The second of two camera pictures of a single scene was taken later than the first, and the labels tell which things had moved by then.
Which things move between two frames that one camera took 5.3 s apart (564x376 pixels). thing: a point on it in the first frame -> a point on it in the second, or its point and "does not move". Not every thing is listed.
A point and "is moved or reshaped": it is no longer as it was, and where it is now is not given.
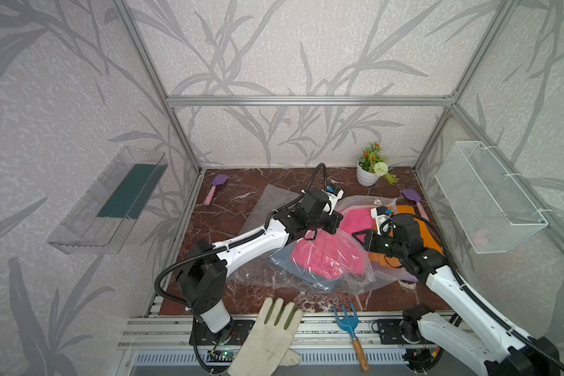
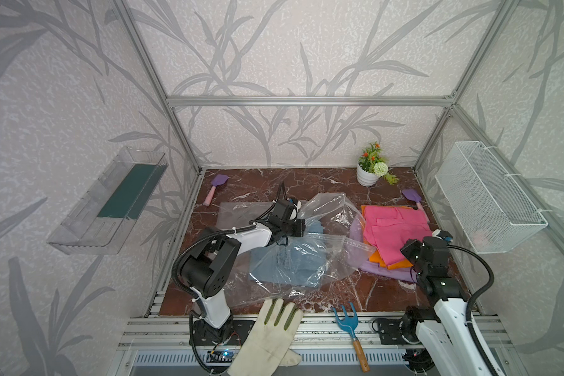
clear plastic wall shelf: [105, 214] does not move
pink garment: [335, 254] is moved or reshaped
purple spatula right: [413, 195] does not move
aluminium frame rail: [428, 99] does not move
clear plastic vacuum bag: [337, 263] is moved or reshaped
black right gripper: [368, 242] -> [408, 248]
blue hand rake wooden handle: [350, 322] does not move
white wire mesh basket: [492, 211] does not move
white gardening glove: [268, 346] does not move
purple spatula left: [218, 180] does not move
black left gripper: [334, 219] -> [299, 230]
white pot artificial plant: [371, 165] does not move
